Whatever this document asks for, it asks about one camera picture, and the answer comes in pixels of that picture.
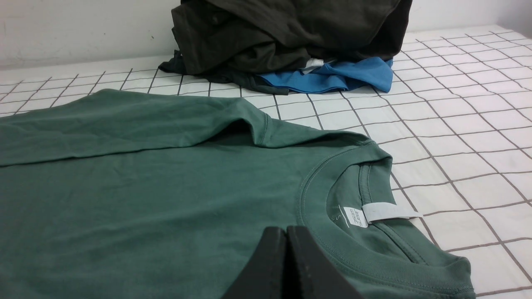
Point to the dark grey crumpled garment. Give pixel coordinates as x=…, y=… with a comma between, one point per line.
x=234, y=41

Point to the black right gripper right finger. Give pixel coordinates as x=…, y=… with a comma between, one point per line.
x=309, y=273

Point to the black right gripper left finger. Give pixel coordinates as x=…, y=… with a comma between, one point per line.
x=262, y=276

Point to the green long-sleeved shirt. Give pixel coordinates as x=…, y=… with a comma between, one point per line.
x=126, y=195

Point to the blue crumpled garment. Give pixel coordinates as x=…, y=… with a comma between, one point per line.
x=336, y=76

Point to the white grid-patterned table cloth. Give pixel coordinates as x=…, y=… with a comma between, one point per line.
x=457, y=124

